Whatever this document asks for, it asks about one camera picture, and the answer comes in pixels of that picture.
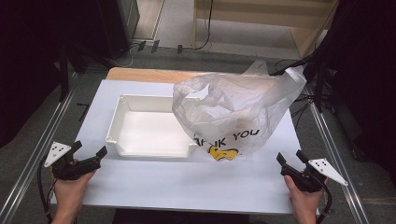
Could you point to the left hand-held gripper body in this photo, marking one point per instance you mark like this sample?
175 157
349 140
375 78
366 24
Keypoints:
67 169

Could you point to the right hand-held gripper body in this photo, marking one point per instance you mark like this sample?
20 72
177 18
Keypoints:
306 180

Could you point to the clear printed plastic bag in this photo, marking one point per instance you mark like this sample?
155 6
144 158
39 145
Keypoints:
236 105

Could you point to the person's right hand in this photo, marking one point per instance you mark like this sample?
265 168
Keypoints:
306 200

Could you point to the person's left hand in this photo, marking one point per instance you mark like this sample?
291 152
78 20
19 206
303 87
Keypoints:
70 194

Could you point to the white plastic tray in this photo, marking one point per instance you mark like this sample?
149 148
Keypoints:
149 133

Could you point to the black metal stand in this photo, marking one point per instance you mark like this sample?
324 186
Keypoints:
64 77

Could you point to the black slanted stand bar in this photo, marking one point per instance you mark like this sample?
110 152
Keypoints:
295 67

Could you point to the black floor plug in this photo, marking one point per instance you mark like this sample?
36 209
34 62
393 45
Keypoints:
141 46
155 46
179 49

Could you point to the dark cabinet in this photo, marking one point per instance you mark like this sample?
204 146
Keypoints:
118 28

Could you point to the aluminium floor rail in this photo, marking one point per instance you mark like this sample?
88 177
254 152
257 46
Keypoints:
37 146
339 161

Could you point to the wooden shelf frame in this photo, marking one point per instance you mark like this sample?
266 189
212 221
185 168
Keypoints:
299 34

